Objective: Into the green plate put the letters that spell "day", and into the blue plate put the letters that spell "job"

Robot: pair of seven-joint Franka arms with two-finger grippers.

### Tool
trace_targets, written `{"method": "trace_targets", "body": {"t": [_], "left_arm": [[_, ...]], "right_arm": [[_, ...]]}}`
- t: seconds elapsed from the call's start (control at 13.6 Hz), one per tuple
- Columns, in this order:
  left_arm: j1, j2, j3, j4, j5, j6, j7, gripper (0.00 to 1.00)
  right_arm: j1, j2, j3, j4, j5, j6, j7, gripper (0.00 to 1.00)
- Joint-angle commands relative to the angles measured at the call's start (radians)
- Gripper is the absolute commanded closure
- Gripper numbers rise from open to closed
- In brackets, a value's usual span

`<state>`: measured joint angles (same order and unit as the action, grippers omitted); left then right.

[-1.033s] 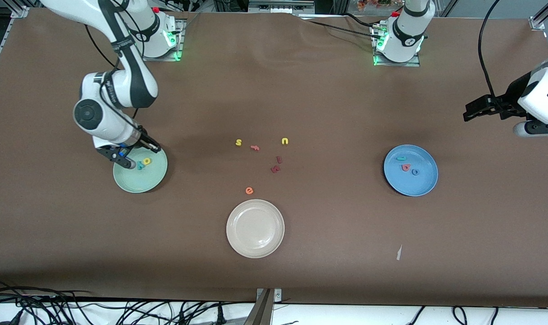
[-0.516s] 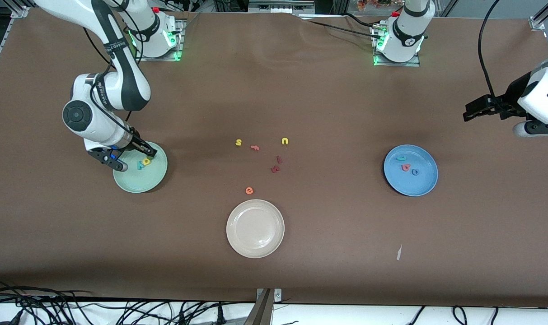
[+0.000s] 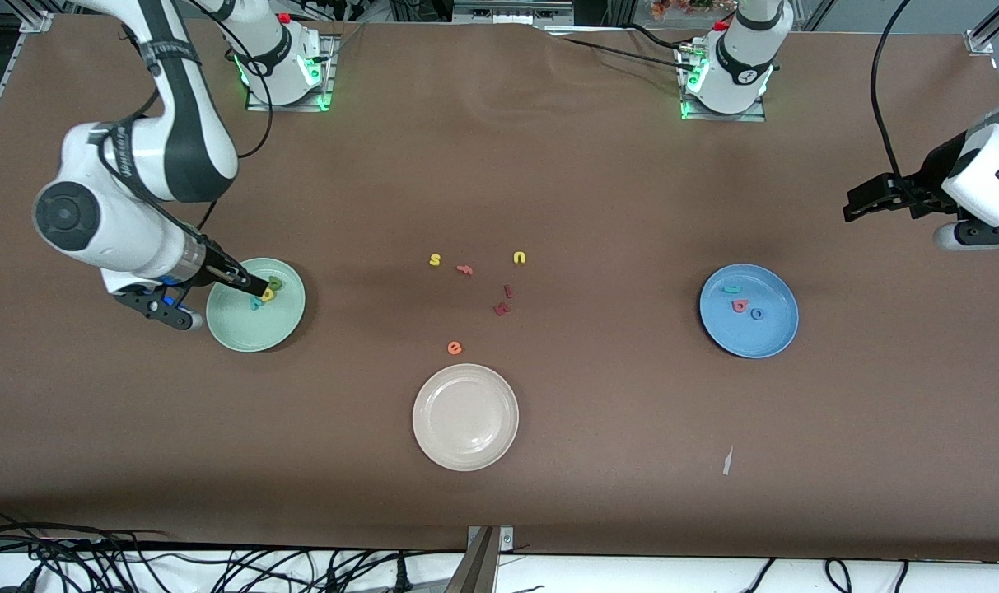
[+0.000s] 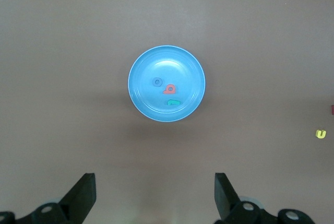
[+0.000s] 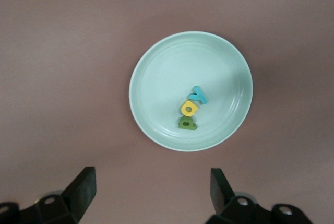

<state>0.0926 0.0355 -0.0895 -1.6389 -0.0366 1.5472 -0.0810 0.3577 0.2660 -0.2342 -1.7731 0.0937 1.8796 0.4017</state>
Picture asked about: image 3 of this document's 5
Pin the dark red chunky foam letter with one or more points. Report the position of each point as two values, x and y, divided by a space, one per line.
501 309

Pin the brown table cover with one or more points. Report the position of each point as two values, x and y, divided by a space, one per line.
548 165

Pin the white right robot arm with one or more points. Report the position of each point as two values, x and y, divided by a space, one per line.
186 148

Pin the cream plate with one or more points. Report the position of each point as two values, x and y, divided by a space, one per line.
465 417

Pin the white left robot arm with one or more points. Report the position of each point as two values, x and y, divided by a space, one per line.
738 62

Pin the pink foam letter b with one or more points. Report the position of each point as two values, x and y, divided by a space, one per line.
740 305

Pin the blue plate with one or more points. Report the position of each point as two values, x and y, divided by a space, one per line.
763 338

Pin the aluminium frame profile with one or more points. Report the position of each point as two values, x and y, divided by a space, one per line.
36 22
989 29

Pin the light green plate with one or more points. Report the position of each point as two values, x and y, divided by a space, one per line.
256 331

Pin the silver metal bracket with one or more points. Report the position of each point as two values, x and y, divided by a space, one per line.
506 539

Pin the white paper scrap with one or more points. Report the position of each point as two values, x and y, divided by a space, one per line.
727 463

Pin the grey metal support beam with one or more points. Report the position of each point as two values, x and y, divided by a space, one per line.
476 572

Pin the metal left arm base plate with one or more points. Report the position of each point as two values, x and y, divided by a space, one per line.
754 117

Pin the grey power strip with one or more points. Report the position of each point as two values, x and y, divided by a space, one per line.
507 12

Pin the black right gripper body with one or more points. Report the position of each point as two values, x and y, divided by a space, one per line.
218 266

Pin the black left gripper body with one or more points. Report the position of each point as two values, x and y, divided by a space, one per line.
926 183

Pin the orange artificial flowers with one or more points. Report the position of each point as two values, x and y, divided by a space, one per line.
680 8

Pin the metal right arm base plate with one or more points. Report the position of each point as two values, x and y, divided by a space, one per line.
329 58

